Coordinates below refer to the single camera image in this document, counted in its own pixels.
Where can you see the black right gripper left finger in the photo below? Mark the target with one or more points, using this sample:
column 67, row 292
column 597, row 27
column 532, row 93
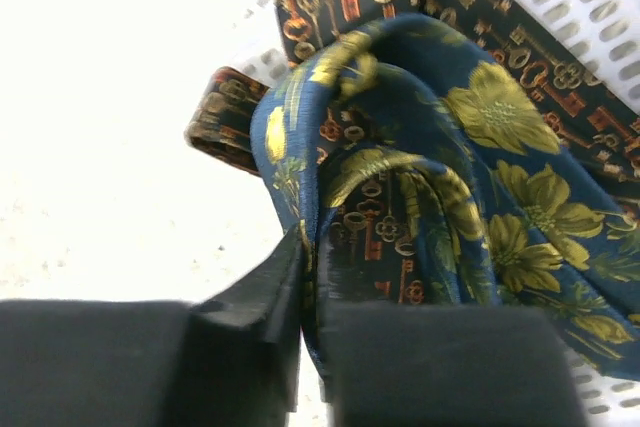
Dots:
column 231, row 360

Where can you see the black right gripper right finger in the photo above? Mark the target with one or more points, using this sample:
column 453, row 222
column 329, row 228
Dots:
column 390, row 364

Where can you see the blue floral yellow tie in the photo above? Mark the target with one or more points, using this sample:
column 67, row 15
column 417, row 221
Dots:
column 418, row 171

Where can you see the dark key-pattern tie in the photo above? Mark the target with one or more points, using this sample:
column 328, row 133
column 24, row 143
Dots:
column 590, row 122

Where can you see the white plastic basket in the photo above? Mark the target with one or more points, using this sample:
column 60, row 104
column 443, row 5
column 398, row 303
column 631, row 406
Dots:
column 604, row 36

